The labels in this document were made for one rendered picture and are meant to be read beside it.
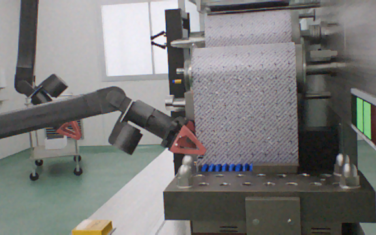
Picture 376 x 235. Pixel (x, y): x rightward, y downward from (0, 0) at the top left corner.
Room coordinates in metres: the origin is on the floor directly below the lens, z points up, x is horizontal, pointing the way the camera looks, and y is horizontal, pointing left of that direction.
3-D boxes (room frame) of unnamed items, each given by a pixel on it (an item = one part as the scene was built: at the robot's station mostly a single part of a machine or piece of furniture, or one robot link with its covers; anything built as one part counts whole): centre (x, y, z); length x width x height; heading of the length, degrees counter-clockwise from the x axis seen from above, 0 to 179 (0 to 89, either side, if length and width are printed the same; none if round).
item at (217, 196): (0.96, -0.15, 1.00); 0.40 x 0.16 x 0.06; 79
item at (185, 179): (0.94, 0.02, 1.05); 0.04 x 0.04 x 0.04
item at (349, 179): (0.89, -0.30, 1.05); 0.04 x 0.04 x 0.04
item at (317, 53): (1.11, -0.32, 1.28); 0.06 x 0.05 x 0.02; 79
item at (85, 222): (1.05, 0.24, 0.91); 0.07 x 0.07 x 0.02; 79
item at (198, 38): (1.42, -0.05, 1.33); 0.06 x 0.06 x 0.06; 79
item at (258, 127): (1.08, -0.13, 1.11); 0.23 x 0.01 x 0.18; 79
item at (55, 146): (5.73, 1.65, 0.51); 0.91 x 0.58 x 1.02; 13
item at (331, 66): (1.11, -0.31, 1.25); 0.07 x 0.04 x 0.04; 79
